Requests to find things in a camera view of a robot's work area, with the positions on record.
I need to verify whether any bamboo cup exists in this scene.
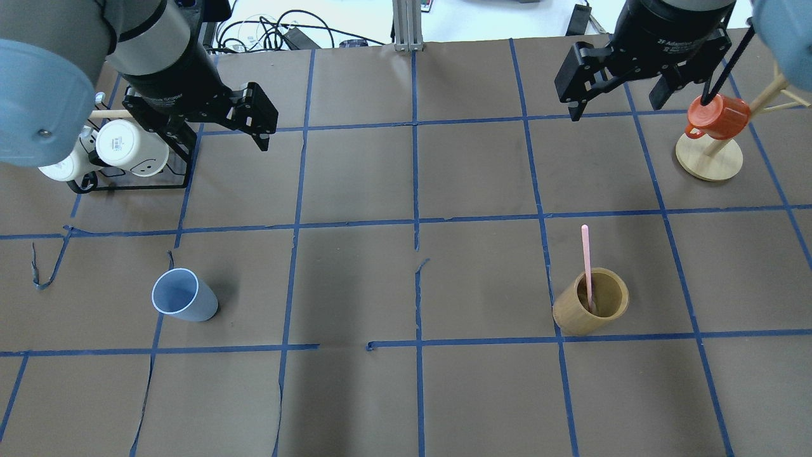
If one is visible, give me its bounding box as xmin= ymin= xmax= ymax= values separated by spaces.
xmin=552 ymin=267 xmax=630 ymax=336

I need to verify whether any white mug with face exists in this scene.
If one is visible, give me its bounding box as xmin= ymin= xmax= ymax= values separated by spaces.
xmin=96 ymin=119 xmax=170 ymax=177

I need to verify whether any pink chopstick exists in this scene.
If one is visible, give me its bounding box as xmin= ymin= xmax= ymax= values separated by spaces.
xmin=580 ymin=225 xmax=595 ymax=314

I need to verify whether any black wire mug rack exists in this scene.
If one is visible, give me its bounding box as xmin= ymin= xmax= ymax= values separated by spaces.
xmin=63 ymin=104 xmax=197 ymax=195

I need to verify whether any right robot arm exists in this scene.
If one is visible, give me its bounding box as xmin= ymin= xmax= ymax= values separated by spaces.
xmin=554 ymin=1 xmax=811 ymax=121

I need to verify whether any wooden mug tree stand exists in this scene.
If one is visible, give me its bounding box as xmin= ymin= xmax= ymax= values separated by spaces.
xmin=675 ymin=62 xmax=810 ymax=182

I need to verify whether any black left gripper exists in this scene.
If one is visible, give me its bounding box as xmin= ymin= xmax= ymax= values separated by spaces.
xmin=122 ymin=48 xmax=279 ymax=159

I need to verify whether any orange mug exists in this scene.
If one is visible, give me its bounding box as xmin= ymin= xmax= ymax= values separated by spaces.
xmin=684 ymin=95 xmax=752 ymax=141

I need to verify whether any white mug behind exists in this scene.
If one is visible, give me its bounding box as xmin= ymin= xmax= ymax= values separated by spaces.
xmin=38 ymin=126 xmax=103 ymax=182

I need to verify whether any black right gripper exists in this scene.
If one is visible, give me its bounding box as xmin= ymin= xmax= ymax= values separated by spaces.
xmin=554 ymin=1 xmax=735 ymax=121

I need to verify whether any blue plastic cup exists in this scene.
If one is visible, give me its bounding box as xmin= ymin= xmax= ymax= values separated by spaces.
xmin=151 ymin=267 xmax=219 ymax=322

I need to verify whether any black power adapter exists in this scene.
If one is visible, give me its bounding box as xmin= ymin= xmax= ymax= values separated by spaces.
xmin=565 ymin=4 xmax=592 ymax=36

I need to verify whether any aluminium frame post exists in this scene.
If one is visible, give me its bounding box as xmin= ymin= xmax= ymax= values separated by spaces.
xmin=392 ymin=0 xmax=424 ymax=52

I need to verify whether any black cables bundle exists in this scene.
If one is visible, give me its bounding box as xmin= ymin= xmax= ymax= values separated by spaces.
xmin=203 ymin=9 xmax=388 ymax=54

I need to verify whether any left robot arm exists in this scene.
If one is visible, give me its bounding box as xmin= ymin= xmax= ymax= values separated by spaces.
xmin=1 ymin=1 xmax=278 ymax=167

